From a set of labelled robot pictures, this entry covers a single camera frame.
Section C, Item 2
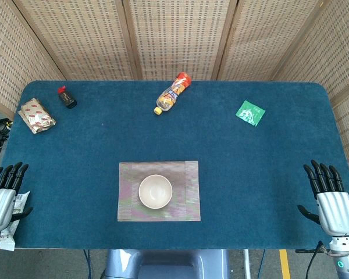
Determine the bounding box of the blue felt table cover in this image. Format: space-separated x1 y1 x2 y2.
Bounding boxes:
0 80 349 251

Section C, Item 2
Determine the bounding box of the woven bamboo folding screen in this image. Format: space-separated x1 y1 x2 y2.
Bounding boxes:
0 0 349 189

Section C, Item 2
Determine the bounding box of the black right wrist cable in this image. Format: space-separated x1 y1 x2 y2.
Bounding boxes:
305 240 324 279

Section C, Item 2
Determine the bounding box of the white table leg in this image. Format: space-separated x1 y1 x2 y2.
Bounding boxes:
243 249 252 279

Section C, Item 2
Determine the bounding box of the white green snack bag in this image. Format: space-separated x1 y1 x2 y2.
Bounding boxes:
0 191 31 251

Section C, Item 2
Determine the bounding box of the blue-grey robot torso base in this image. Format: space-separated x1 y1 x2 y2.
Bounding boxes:
101 249 230 279

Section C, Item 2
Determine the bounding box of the green tea sachet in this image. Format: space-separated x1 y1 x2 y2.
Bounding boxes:
235 100 266 127

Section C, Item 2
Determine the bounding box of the plastic bottle orange label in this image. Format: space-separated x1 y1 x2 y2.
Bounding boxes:
154 72 192 116

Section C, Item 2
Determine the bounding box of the blue cable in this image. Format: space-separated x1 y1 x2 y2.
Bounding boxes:
83 249 91 279
257 249 267 279

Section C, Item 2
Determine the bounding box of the small black bottle red cap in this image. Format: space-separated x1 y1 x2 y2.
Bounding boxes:
57 85 77 110

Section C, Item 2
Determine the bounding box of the grey woven placemat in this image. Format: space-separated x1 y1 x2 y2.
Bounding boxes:
117 160 202 223

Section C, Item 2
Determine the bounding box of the white bowl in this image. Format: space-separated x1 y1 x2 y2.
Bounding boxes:
138 174 173 209

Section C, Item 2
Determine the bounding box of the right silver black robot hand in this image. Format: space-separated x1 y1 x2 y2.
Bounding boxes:
297 159 349 237

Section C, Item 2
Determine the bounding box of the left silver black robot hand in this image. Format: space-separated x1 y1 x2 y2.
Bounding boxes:
0 162 33 233

